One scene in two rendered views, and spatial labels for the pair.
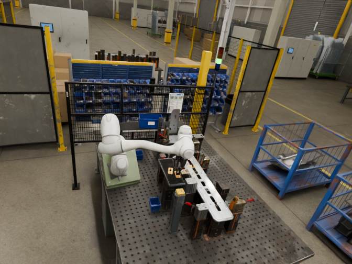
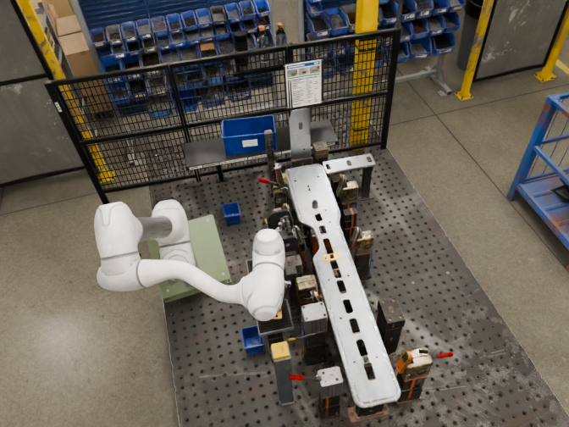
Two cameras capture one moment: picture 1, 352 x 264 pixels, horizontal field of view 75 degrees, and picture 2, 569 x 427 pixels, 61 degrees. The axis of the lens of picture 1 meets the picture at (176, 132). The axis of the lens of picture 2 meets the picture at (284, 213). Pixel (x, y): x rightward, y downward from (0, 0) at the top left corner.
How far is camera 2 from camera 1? 83 cm
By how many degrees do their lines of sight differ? 23
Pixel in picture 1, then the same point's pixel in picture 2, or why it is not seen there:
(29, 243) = (63, 379)
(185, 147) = (255, 301)
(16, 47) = not seen: outside the picture
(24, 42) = not seen: outside the picture
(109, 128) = (109, 241)
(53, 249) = (102, 390)
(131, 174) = (210, 270)
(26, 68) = not seen: outside the picture
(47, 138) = (72, 160)
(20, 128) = (16, 150)
